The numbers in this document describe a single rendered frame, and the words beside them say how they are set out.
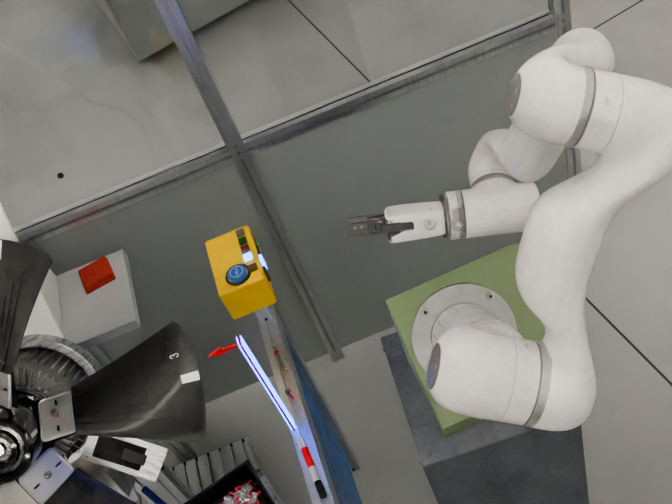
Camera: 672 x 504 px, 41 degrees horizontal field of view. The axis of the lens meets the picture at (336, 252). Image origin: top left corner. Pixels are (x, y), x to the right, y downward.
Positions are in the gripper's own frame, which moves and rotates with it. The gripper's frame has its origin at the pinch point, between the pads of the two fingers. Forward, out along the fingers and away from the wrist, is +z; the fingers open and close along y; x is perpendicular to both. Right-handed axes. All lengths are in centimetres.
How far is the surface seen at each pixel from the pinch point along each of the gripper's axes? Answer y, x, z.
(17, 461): -13, -32, 62
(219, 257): 28.9, -9.3, 29.7
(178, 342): 0.6, -17.7, 34.3
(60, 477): -6, -39, 58
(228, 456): 98, -87, 49
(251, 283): 21.6, -13.8, 22.7
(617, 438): 83, -86, -64
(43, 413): -6, -26, 59
